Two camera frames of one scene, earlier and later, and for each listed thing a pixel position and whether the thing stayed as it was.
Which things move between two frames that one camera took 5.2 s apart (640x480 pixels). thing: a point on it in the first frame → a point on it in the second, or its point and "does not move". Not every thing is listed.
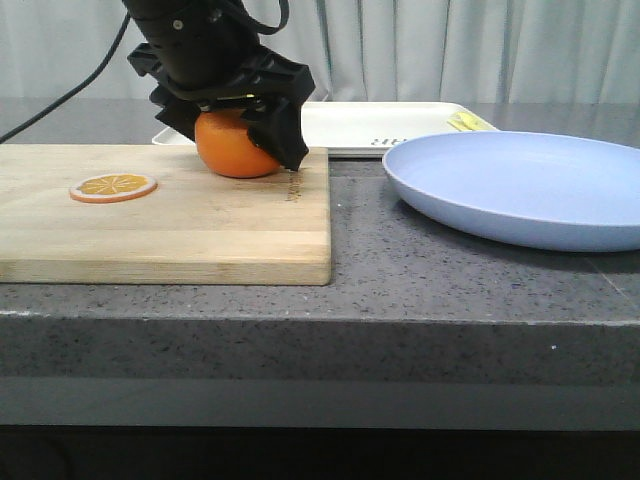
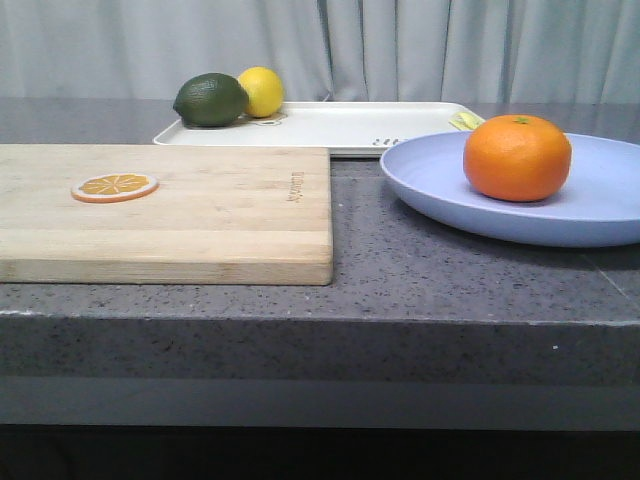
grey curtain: [503, 51] does not move
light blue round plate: [558, 190] does not move
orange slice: [111, 187] does not move
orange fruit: [224, 143] → [517, 158]
